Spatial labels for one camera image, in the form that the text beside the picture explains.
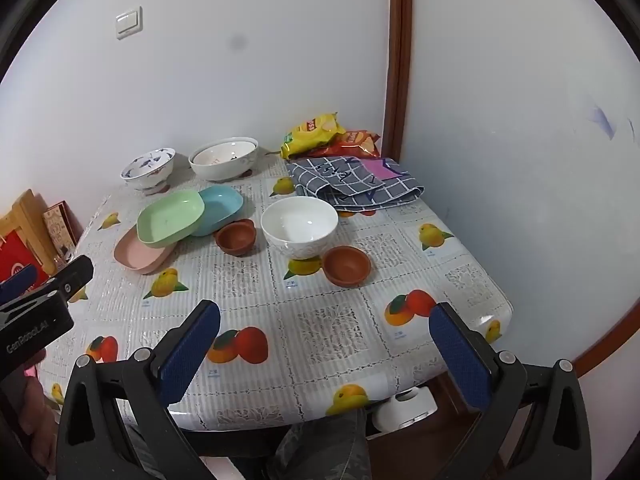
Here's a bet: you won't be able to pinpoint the red paper bag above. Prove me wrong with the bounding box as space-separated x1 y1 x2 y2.
0 232 48 286

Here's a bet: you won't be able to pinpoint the grey checked cloth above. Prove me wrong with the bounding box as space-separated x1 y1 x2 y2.
285 156 426 212

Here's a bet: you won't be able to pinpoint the blue plate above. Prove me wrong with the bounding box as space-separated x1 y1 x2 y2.
187 185 245 237

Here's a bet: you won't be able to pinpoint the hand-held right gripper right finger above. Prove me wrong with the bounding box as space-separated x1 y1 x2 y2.
429 302 593 480

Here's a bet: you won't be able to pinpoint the person's patterned trousers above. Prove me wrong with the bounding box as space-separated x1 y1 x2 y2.
270 407 373 480

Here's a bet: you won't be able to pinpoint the white light switch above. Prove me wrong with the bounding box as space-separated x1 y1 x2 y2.
115 6 143 41

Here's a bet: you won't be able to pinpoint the large white printed bowl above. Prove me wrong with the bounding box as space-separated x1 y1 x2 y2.
188 136 259 182

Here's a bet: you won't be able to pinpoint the brown wooden baseboard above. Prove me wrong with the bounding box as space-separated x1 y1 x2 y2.
572 287 640 380

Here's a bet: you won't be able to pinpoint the red chip bag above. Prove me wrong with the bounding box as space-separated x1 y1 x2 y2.
307 130 381 158

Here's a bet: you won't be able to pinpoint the green plate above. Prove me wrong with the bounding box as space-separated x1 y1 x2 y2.
136 190 207 249

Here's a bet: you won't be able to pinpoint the patterned box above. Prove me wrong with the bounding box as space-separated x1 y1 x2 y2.
42 201 85 261

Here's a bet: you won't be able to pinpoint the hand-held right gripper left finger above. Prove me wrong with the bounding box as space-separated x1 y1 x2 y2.
54 300 222 480

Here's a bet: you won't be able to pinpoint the small brown bowl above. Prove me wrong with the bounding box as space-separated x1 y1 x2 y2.
321 246 372 288
215 218 257 257

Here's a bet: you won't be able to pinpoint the white round object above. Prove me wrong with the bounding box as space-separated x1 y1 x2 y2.
372 386 436 433

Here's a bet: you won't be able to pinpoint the person's left hand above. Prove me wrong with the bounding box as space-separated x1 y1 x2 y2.
15 377 56 476

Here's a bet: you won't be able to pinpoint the plain white bowl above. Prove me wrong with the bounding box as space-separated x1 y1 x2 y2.
260 196 339 261

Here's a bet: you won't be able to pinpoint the pink plate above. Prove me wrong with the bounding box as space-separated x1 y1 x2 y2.
113 225 177 276

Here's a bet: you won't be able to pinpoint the yellow chip bag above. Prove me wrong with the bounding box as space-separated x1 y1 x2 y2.
280 112 346 160

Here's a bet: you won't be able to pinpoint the blue patterned white bowl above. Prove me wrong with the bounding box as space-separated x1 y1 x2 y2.
120 147 177 195

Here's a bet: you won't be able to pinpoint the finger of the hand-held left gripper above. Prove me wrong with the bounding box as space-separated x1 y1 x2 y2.
30 255 95 306
0 264 38 303

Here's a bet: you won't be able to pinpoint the fruit print tablecloth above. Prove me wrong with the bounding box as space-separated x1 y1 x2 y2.
37 152 515 433

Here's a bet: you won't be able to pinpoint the brown wooden door frame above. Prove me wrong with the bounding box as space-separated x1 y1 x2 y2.
382 0 413 163

